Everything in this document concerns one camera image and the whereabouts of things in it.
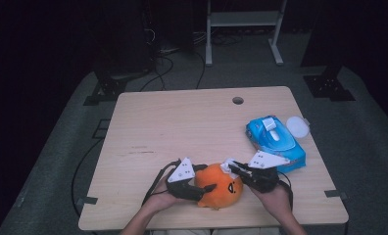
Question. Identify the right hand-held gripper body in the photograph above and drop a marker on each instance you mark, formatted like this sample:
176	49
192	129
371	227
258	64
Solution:
264	179

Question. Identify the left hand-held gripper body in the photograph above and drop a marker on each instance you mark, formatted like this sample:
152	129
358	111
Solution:
182	189

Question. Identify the orange plush toy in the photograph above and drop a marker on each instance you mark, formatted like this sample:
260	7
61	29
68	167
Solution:
219	192

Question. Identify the white wet wipe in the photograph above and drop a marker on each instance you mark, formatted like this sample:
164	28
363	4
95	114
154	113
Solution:
226	166

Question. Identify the blue wet wipes pack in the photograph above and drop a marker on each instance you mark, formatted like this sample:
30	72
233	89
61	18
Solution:
281	143

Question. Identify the person's left hand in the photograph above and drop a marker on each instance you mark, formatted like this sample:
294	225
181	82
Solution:
161	199

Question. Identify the person's right hand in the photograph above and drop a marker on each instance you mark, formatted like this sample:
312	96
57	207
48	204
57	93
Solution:
275	204

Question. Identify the person's light trousers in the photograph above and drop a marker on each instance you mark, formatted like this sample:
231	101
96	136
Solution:
182	232

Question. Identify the white oval lid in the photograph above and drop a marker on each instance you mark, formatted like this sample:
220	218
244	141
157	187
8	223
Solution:
297	126

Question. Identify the black stand base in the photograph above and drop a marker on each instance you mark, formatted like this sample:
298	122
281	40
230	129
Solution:
108	89
327	86

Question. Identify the white metal stand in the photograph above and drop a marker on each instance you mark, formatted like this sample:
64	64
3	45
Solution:
244	18

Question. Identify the black floor frame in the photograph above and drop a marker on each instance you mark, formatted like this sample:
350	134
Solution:
101	129

